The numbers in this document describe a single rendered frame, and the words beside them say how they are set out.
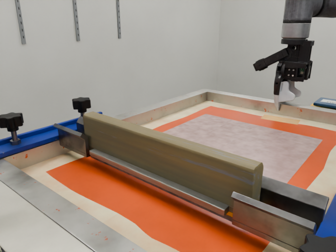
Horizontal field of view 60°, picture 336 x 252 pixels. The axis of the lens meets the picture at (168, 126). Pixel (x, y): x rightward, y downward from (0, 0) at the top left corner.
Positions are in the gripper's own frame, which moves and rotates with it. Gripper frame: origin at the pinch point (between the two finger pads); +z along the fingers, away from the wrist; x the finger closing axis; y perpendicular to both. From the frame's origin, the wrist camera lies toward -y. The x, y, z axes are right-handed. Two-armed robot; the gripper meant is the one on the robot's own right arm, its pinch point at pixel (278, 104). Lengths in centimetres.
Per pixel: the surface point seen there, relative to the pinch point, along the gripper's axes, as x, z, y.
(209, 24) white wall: 282, -22, -200
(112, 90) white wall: 99, 41, -200
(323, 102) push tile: 16.7, 1.2, 9.4
